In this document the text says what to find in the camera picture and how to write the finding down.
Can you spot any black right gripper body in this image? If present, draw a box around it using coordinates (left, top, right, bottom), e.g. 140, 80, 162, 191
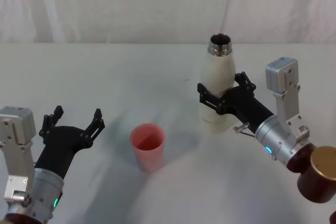
216, 86, 275, 137

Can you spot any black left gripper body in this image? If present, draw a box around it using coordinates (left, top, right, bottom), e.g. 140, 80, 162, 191
34, 125, 92, 180

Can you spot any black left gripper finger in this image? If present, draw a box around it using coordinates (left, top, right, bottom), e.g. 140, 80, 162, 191
39, 105, 64, 137
80, 108, 105, 148

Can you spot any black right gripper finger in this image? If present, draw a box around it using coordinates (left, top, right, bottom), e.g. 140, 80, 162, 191
234, 71, 257, 96
197, 82, 226, 116

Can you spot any cream vacuum bottle steel neck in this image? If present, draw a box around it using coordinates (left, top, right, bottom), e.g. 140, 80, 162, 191
199, 33, 236, 133

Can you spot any white table cloth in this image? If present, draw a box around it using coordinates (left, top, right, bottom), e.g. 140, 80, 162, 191
0, 41, 336, 224

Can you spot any pink cup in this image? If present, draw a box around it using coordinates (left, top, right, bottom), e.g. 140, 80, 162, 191
130, 123, 166, 174

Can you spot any white curtain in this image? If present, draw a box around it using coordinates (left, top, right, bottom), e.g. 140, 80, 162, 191
0, 0, 336, 44

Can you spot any thin dark cable silver plug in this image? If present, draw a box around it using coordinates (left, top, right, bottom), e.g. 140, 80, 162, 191
233, 123, 257, 138

